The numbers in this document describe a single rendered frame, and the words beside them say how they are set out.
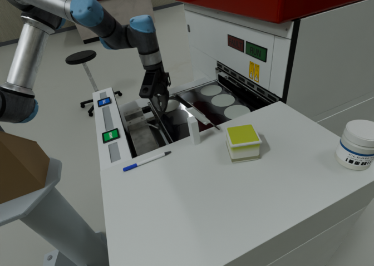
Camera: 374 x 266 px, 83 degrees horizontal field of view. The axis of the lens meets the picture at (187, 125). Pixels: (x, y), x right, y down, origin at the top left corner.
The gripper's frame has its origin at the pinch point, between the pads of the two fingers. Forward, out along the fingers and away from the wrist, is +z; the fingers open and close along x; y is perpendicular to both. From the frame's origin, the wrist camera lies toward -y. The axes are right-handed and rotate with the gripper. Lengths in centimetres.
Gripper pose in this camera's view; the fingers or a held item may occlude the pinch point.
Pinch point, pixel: (162, 111)
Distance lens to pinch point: 88.2
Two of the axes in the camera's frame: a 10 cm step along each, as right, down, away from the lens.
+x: -9.6, -0.4, 2.8
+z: 1.4, 7.8, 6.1
